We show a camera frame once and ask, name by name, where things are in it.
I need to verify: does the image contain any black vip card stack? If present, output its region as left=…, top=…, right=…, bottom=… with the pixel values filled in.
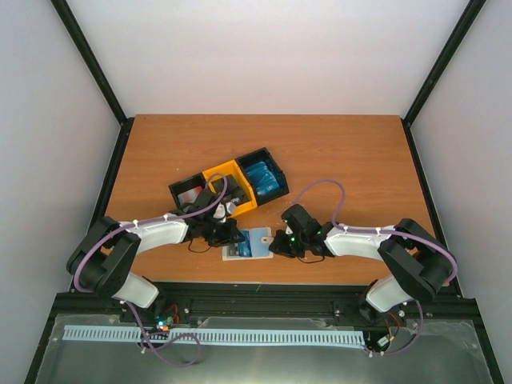
left=211, top=174, right=249, bottom=206

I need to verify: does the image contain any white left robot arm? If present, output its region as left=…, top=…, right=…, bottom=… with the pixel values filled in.
left=66, top=190, right=244, bottom=322

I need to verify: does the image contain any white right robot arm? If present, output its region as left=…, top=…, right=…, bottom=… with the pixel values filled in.
left=269, top=204, right=458, bottom=323

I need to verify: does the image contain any red white card stack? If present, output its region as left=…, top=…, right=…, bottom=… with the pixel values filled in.
left=177, top=186, right=203, bottom=206

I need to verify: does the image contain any black bin with red cards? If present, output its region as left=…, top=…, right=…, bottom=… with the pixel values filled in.
left=168, top=173, right=209, bottom=213

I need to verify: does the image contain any blue card stack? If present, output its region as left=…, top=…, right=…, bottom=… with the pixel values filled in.
left=245, top=162, right=279, bottom=197

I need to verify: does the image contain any black bin with blue cards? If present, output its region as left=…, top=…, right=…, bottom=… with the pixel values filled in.
left=235, top=147, right=290, bottom=206

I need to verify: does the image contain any yellow plastic bin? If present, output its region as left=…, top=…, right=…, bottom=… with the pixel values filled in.
left=202, top=160, right=257, bottom=218

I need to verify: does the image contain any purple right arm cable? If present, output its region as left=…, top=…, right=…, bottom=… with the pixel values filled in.
left=291, top=178, right=458, bottom=357

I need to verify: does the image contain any black aluminium table frame rail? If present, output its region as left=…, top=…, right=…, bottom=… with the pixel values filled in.
left=51, top=279, right=481, bottom=333

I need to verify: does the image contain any light blue slotted cable duct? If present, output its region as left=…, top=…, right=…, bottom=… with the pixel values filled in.
left=62, top=325, right=365, bottom=349

